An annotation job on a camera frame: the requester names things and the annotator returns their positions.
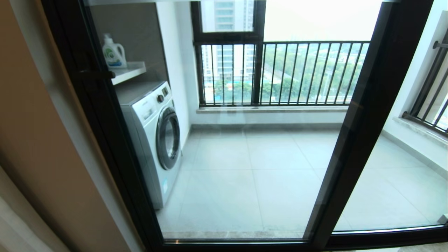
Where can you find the black framed sliding glass door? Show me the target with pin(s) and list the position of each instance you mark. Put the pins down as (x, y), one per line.
(371, 105)

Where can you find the white stone shelf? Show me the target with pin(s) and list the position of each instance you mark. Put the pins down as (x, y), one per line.
(127, 71)

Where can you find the black window frame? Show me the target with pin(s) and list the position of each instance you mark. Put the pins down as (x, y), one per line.
(227, 36)

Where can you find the grey stone window sill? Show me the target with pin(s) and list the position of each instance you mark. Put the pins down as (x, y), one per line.
(420, 130)

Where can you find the white front-load washing machine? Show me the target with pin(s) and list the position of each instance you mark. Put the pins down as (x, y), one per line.
(150, 140)

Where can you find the black balcony railing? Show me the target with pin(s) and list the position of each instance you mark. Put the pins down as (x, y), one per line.
(297, 43)

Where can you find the grey stone balcony sill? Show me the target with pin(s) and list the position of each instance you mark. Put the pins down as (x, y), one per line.
(273, 109)

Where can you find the white detergent bottle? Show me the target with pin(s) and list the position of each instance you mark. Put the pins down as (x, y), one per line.
(113, 54)

